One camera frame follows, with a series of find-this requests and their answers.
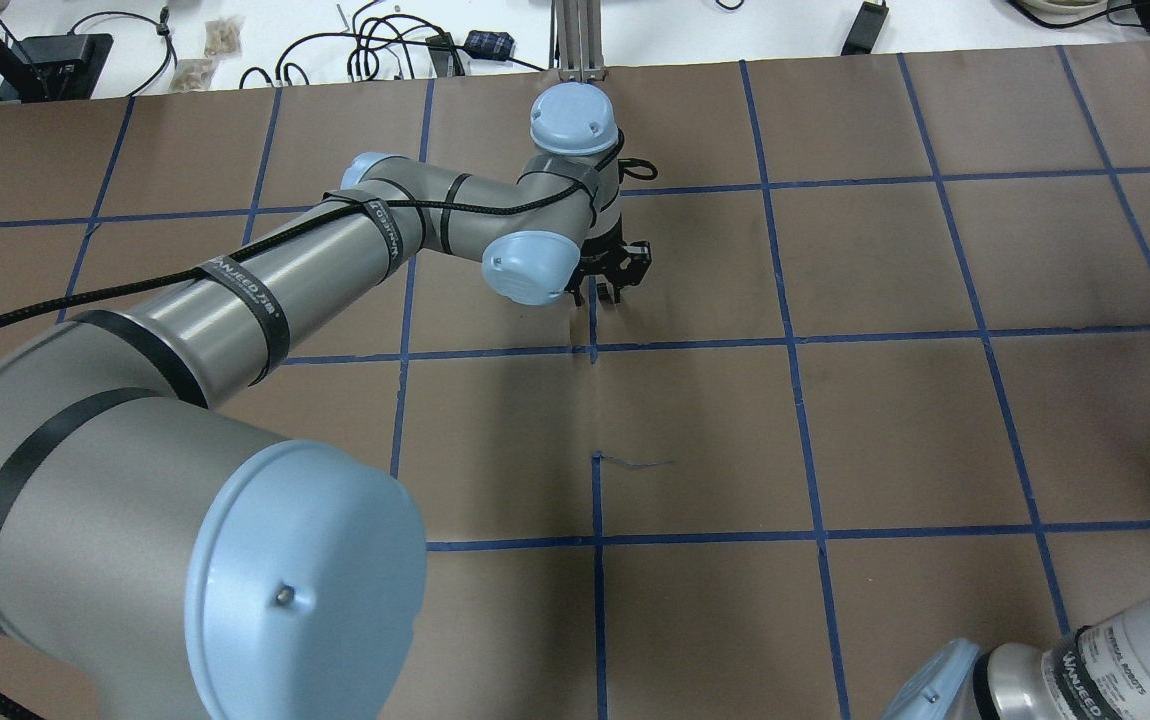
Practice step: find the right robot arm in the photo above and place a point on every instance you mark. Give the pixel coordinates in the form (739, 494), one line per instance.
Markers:
(1100, 671)

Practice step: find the black device on desk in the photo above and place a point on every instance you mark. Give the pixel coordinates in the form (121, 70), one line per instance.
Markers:
(68, 65)

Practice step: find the black power adapter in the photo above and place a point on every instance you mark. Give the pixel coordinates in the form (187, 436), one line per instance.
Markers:
(866, 28)

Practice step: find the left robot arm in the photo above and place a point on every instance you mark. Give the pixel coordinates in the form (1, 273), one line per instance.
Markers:
(196, 567)

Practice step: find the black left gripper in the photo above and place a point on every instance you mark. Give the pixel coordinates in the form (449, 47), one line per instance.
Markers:
(603, 263)

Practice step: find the aluminium frame post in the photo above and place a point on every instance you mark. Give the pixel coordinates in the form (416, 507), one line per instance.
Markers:
(576, 48)

